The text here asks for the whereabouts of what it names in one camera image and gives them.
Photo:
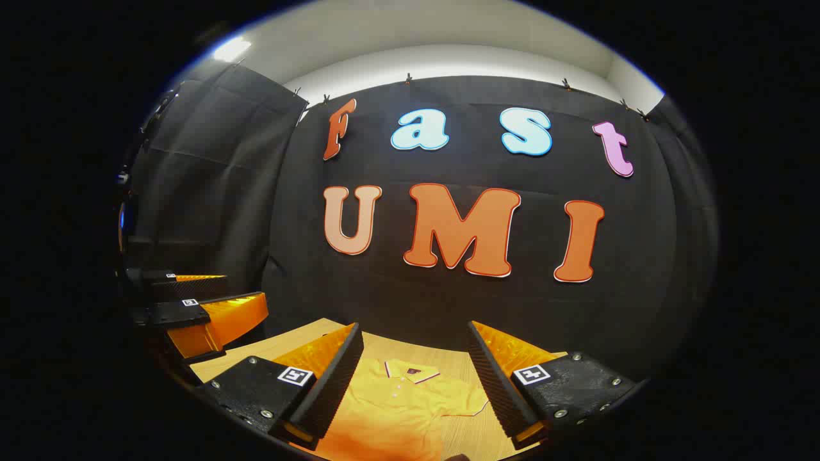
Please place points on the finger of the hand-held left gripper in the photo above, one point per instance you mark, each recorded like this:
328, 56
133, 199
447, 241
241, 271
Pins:
192, 289
170, 314

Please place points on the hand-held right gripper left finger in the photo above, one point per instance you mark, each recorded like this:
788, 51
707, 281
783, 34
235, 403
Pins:
333, 390

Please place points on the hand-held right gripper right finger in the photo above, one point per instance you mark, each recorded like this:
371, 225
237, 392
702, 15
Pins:
496, 390

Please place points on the orange T-shirt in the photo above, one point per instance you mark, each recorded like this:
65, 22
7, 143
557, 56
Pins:
397, 416

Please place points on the black backdrop cloth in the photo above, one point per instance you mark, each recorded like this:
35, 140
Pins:
384, 288

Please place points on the ceiling light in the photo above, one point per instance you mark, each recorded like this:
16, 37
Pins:
230, 48

